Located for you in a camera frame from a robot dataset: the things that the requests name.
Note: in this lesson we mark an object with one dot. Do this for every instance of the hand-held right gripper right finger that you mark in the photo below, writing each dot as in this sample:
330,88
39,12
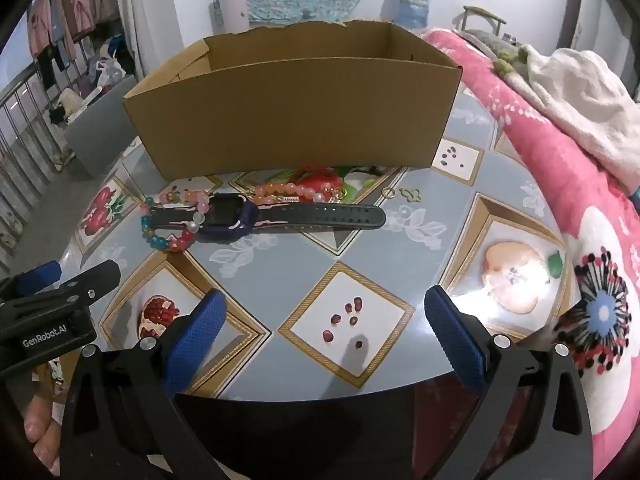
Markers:
457,340

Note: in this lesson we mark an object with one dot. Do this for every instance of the brown cardboard box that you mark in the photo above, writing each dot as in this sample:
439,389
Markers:
300,120

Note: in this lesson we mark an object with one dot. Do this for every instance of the blue water bottle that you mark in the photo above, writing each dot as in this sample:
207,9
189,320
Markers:
414,5

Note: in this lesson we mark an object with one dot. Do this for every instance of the green plush toy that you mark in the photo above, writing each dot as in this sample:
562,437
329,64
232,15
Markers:
507,60

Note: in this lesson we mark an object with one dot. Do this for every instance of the white curtain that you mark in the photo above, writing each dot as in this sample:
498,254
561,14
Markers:
142,10

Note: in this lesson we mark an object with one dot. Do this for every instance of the white plastic bag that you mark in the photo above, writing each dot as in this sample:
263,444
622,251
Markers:
107,70

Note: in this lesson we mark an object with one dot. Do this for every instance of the row of hanging clothes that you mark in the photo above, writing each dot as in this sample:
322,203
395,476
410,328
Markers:
75,5

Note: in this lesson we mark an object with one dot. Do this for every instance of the pink floral blanket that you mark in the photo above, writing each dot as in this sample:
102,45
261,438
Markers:
550,185

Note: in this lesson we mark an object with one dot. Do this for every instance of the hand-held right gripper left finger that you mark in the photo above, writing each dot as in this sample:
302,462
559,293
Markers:
200,340

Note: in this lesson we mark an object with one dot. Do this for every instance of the wooden chair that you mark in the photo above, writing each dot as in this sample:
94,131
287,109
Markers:
482,11

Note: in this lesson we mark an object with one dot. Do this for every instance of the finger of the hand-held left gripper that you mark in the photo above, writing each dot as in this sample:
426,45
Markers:
95,280
40,275

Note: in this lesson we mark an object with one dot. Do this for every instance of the white fluffy towel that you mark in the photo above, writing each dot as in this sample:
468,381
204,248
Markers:
575,95

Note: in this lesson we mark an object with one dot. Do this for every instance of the person's left hand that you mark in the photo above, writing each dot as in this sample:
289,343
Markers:
42,430

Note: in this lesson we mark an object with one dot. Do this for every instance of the white shoe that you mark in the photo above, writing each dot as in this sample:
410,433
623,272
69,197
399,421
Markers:
12,224

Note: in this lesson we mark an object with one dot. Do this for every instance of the pale pink panel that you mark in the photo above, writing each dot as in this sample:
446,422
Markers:
232,10

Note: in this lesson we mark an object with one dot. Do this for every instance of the dark door frame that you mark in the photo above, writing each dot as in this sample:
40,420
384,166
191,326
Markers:
575,10

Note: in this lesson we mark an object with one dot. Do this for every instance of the dark blue smart watch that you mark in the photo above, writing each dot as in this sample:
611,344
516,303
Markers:
320,215

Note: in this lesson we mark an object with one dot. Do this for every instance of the grey patterned pillow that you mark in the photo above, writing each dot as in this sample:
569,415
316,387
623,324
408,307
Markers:
480,37

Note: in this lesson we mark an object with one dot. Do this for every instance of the metal railing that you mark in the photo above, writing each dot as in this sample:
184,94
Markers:
20,160

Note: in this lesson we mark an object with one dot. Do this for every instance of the gold outline pendant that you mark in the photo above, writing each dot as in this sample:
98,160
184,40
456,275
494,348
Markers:
403,193

